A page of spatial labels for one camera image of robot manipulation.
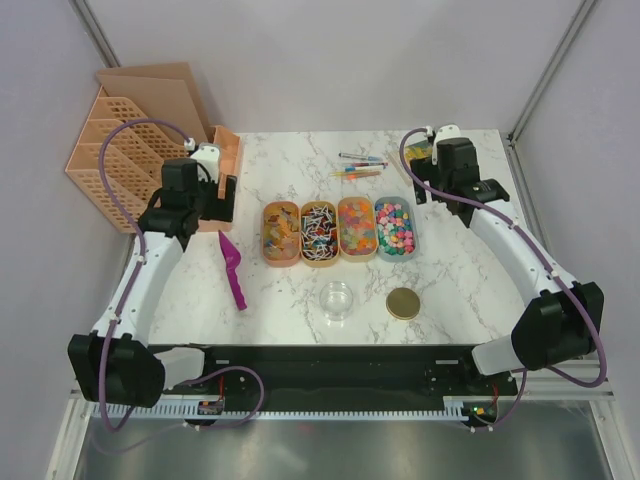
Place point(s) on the peach tray of gummy candies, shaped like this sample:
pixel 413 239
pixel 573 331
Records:
pixel 281 234

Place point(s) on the clear glass jar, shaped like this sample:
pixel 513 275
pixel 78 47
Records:
pixel 336 300

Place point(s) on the aluminium frame rail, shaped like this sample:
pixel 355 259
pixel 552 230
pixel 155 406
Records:
pixel 544 385

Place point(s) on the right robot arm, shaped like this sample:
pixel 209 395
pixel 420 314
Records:
pixel 562 316

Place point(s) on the tan tray of translucent stars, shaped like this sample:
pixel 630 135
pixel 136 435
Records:
pixel 358 241

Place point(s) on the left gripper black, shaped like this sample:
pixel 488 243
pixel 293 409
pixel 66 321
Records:
pixel 219 209

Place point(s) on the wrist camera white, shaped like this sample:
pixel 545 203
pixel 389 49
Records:
pixel 445 132
pixel 207 155

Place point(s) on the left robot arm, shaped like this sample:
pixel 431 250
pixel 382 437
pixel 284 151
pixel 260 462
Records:
pixel 113 364

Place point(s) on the peach plastic file organizer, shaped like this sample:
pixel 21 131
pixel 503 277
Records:
pixel 165 104

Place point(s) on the magenta plastic scoop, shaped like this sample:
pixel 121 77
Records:
pixel 232 258

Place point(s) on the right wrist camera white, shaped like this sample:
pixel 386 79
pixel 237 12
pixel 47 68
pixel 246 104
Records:
pixel 445 132

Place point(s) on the red blue pen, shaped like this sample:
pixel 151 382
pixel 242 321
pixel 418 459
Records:
pixel 365 165

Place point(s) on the grey tray of colourful stars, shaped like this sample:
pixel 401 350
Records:
pixel 396 229

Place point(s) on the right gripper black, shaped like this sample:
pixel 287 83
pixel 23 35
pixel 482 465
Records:
pixel 425 170

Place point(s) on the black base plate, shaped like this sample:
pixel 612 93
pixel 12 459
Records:
pixel 320 377

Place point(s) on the yellow illustrated book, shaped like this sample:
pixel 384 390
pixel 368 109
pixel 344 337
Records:
pixel 419 150

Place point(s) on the tan tray of lollipops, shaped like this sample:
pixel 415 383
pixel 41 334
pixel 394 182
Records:
pixel 319 243

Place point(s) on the white slotted cable duct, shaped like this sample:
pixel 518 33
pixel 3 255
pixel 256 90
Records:
pixel 191 408

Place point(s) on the gold metal lid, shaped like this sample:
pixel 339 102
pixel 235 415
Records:
pixel 403 303

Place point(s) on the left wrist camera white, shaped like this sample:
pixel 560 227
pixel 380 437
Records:
pixel 207 155

